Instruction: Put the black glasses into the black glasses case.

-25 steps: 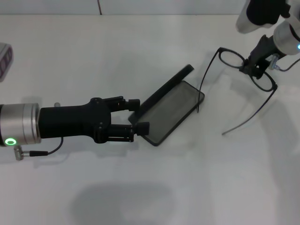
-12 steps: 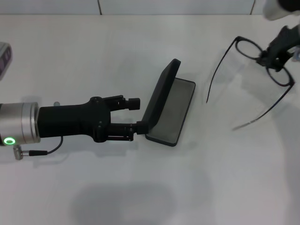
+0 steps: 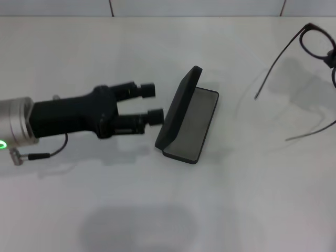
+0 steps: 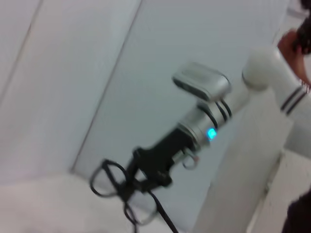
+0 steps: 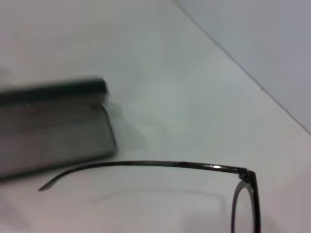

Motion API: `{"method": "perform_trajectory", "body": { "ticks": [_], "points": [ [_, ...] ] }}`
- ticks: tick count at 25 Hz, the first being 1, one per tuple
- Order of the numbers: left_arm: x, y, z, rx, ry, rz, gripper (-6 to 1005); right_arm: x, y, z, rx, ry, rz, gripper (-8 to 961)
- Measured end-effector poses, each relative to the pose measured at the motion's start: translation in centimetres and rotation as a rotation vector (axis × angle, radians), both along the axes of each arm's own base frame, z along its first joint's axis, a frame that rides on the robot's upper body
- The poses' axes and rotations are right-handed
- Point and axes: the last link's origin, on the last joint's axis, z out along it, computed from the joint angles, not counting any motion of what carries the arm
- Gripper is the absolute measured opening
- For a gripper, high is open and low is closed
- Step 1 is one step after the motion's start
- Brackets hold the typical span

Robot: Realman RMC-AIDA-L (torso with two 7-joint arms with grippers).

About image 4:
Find black background object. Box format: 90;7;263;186
283;194;311;233

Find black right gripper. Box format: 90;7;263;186
120;127;195;202

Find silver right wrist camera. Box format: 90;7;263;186
172;62;232;101

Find black glasses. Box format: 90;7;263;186
89;159;179;233

